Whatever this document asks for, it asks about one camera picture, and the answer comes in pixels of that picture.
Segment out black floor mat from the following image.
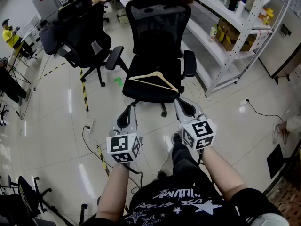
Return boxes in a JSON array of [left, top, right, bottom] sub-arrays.
[[266, 144, 293, 180]]

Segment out black mesh headrest office chair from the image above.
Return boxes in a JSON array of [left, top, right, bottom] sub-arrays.
[[105, 0, 197, 118]]

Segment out grey cabinet with red sticker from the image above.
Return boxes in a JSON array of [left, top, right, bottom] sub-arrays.
[[32, 0, 62, 21]]

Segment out person's right forearm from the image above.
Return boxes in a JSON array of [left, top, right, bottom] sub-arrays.
[[200, 146, 249, 203]]

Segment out grey metal cabinet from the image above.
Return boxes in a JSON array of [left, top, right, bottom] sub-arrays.
[[258, 0, 301, 84]]

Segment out yellow plastic container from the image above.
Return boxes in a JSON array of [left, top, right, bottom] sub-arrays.
[[263, 7, 275, 26]]

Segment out person's left forearm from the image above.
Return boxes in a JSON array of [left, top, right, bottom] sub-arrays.
[[95, 162, 130, 222]]

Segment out cardboard box with yellow tape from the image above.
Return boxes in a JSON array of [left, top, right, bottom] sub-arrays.
[[216, 17, 257, 52]]

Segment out green label drink bottle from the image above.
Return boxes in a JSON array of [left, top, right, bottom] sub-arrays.
[[208, 24, 218, 43]]

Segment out yellow black floor tape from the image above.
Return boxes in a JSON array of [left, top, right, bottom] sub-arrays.
[[79, 67, 90, 112], [97, 145, 111, 178]]

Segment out black monitor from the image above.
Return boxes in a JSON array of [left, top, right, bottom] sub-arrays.
[[58, 0, 93, 21]]

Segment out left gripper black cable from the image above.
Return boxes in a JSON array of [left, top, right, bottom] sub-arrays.
[[126, 162, 144, 188]]

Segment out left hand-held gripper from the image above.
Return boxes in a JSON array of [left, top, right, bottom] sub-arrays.
[[106, 104, 143, 165]]

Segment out small wooden table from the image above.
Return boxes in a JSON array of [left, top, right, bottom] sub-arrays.
[[7, 41, 25, 73]]

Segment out person's right shoe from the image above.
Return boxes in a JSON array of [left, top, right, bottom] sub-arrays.
[[172, 132, 183, 145]]

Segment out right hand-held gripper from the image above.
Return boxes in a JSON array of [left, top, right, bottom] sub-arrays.
[[174, 97, 216, 151]]

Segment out black swivel chair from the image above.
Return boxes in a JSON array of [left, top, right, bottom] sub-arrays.
[[0, 175, 69, 226]]

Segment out white plastic bottle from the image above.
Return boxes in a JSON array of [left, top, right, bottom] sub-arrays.
[[235, 0, 246, 19]]

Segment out light wooden hanger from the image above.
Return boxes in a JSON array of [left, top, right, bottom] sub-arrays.
[[128, 71, 179, 93]]

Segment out white metal shelving unit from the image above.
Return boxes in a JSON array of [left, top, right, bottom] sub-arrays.
[[173, 0, 296, 98]]

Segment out small cardboard box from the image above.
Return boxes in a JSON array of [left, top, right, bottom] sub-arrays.
[[117, 8, 130, 25]]

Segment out person's dark trousers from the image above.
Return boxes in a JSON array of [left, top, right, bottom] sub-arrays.
[[171, 141, 214, 193]]

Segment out white carton with red print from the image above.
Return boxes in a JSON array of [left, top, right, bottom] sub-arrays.
[[255, 29, 271, 49]]

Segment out person's black printed shirt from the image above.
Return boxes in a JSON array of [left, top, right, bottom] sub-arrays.
[[79, 172, 291, 226]]

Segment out black power cable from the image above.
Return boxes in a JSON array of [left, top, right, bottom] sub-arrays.
[[246, 99, 285, 122]]

